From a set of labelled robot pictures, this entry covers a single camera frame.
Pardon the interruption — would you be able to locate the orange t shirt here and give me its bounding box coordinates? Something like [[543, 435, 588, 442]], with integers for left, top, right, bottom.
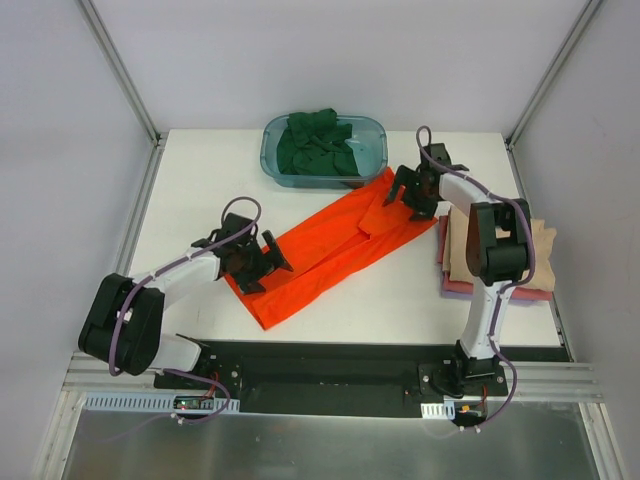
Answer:
[[225, 169, 437, 330]]

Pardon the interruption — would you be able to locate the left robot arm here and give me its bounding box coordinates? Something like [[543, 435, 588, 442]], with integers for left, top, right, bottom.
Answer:
[[78, 213, 293, 389]]

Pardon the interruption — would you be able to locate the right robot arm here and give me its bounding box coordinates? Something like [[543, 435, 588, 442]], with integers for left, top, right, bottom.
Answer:
[[384, 143, 535, 398]]

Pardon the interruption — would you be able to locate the teal plastic bin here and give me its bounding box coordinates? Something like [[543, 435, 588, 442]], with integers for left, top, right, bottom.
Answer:
[[260, 113, 388, 189]]

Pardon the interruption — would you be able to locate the beige folded t shirt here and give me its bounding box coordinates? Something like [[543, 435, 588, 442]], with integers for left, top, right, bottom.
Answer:
[[442, 207, 557, 298]]

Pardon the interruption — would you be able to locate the lavender folded t shirt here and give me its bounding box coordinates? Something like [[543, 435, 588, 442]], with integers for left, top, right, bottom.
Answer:
[[441, 289, 473, 301]]

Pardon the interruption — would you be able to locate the dark green t shirt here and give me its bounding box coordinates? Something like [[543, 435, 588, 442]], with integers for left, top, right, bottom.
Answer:
[[276, 108, 359, 177]]

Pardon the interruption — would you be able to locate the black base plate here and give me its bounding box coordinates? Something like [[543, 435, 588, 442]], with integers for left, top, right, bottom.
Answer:
[[94, 336, 574, 419]]

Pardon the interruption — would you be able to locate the left aluminium frame post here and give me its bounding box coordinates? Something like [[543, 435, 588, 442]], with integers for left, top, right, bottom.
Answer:
[[75, 0, 162, 146]]

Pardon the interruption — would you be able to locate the aluminium frame post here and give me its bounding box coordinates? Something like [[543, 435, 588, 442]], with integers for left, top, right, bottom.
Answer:
[[75, 0, 162, 146], [505, 0, 605, 151]]

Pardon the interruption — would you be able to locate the right white cable duct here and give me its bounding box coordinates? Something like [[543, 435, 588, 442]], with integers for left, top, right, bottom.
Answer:
[[420, 401, 456, 421]]

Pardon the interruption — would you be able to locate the white cable duct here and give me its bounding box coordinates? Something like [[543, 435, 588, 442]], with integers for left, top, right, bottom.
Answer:
[[420, 401, 456, 421], [85, 392, 240, 415]]

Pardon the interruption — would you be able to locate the left white cable duct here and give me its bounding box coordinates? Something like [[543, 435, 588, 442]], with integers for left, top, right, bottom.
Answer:
[[85, 392, 240, 415]]

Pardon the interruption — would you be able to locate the right aluminium frame post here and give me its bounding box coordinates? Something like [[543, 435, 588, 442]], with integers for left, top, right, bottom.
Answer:
[[505, 0, 605, 151]]

